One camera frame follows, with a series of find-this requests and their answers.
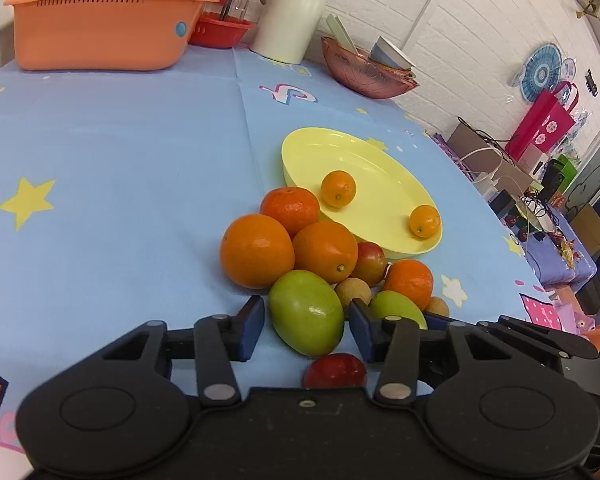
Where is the brown longan small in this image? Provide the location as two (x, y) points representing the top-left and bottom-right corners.
(335, 278), (373, 318)

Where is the small red plastic basket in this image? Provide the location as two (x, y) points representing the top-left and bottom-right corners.
(188, 13), (256, 49)

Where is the small orange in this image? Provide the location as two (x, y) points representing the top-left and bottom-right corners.
(321, 170), (358, 209)
(407, 204), (441, 240)

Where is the yellow plastic plate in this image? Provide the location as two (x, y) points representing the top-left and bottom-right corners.
(280, 127), (443, 259)

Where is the red plum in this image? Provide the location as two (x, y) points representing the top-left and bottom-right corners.
(351, 242), (388, 287)
(302, 353), (367, 389)

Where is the white blue ceramic cup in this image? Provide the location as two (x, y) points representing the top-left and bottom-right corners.
(368, 36), (415, 70)

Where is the cardboard box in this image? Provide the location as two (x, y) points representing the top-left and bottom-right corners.
(446, 120), (532, 197)

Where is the orange with navel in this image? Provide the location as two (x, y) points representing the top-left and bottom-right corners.
(292, 221), (358, 284)

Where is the tangerine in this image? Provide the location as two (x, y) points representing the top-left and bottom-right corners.
(260, 186), (320, 238)
(382, 259), (434, 311)

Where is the large orange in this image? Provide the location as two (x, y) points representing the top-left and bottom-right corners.
(220, 214), (294, 289)

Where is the orange plastic basket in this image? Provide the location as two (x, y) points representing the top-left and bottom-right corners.
(4, 0), (219, 72)

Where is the brown longan large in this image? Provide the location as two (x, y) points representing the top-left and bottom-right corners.
(425, 296), (450, 318)

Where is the pink gift bag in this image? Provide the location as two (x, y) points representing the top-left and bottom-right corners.
(505, 81), (579, 162)

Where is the white thermos jug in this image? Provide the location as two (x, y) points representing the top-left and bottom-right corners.
(250, 0), (326, 64)

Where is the copper pink glass bowl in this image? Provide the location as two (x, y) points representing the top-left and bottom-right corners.
(321, 37), (418, 100)

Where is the white dish in bowl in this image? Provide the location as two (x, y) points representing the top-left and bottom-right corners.
(326, 14), (358, 54)

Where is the green mango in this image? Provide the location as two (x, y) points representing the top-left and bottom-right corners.
(268, 270), (344, 358)
(370, 290), (428, 330)

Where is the white charger with cable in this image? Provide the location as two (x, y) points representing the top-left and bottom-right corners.
(460, 145), (524, 203)

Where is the blue round fan decoration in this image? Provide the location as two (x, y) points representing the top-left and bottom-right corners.
(519, 44), (562, 103)

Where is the blue star-print tablecloth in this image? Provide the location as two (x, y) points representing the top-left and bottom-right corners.
(0, 48), (546, 479)

